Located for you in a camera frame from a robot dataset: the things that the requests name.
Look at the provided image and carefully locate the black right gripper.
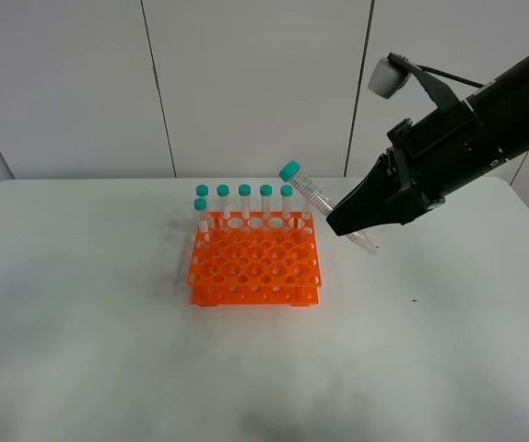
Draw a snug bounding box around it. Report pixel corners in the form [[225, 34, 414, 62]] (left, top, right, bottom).
[[326, 101, 506, 236]]

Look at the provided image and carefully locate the test tube with green cap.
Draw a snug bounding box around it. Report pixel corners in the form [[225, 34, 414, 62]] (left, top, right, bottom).
[[279, 160, 377, 253]]

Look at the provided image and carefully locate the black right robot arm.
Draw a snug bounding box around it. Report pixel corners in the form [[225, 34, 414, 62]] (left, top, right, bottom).
[[326, 53, 529, 236]]

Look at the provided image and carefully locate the orange test tube rack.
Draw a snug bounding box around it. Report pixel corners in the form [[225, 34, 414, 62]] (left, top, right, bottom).
[[186, 211, 322, 307]]

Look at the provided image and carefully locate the second row tube left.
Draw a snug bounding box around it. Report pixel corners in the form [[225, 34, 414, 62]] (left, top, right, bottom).
[[194, 197, 209, 234]]

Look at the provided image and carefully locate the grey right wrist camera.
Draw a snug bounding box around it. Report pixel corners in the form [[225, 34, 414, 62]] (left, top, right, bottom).
[[368, 57, 409, 99]]

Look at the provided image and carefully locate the black right camera cable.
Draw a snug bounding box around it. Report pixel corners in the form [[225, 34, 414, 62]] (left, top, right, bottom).
[[418, 65, 485, 88]]

